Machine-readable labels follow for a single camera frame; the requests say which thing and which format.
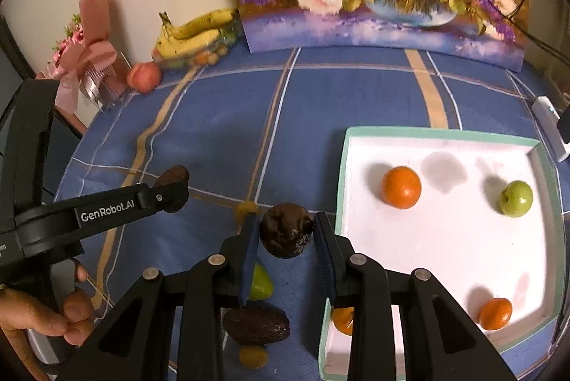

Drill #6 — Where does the black charger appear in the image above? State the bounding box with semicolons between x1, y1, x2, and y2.
559;105;570;145

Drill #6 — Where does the blue checked tablecloth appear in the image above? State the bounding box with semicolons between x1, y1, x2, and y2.
42;45;570;381

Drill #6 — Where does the dark brown avocado-shaped fruit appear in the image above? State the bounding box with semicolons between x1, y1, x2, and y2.
154;165;191;214

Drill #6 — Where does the brown longan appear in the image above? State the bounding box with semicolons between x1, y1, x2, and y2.
235;201;259;226
238;344;269;368

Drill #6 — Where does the yellow banana bunch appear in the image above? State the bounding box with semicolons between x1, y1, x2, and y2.
154;8;239;60

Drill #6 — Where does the large orange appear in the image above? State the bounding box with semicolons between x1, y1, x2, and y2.
382;166;422;210

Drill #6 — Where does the red peach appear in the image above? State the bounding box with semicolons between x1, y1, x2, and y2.
126;61;162;93

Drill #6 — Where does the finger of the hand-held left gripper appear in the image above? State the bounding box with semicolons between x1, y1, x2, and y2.
142;180;191;213

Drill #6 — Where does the white power strip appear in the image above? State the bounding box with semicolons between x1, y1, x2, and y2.
532;97;570;161

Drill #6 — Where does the person's left hand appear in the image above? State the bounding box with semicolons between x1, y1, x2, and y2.
0;258;95;348

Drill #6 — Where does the white tray with teal rim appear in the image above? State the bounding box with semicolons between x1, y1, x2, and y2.
318;126;563;379

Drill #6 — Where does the pink flower bouquet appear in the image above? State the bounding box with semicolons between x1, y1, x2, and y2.
36;0;130;114

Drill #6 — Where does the round green apple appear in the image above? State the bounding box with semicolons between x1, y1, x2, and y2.
498;180;534;218

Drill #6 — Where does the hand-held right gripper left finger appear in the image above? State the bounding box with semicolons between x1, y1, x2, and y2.
56;214;261;381

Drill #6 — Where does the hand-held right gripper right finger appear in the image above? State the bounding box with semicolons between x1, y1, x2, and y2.
313;212;519;381

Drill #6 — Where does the small orange with stem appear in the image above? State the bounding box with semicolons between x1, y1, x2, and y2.
332;306;354;336

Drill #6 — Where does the green pear-shaped fruit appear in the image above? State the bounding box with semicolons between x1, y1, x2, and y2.
249;263;274;302

